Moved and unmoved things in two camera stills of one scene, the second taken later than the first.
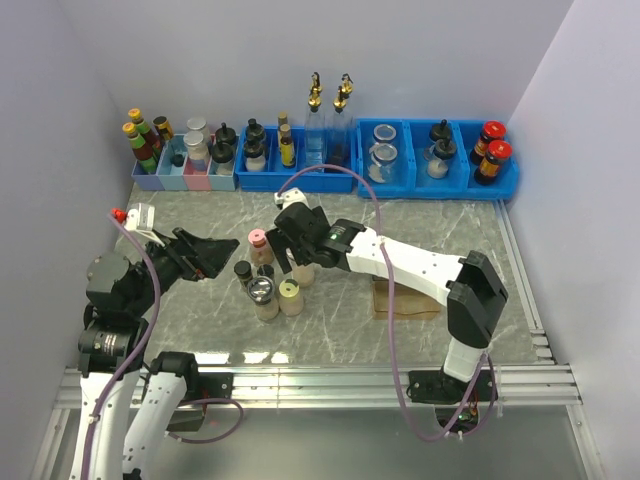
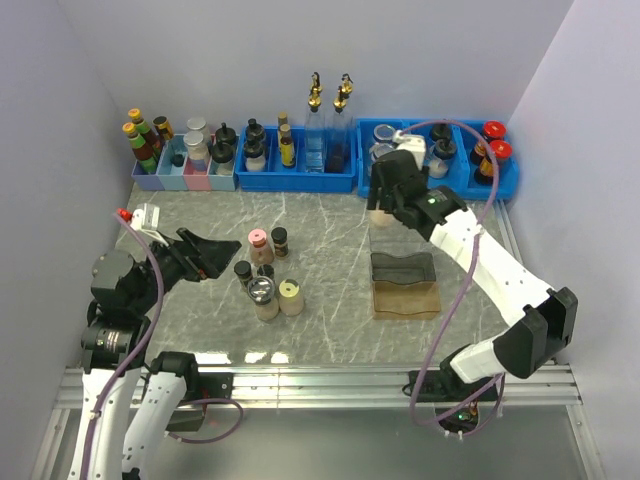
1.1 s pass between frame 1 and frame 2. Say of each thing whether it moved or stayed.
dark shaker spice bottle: stayed
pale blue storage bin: stayed
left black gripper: stayed
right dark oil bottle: stayed
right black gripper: moved
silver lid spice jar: moved
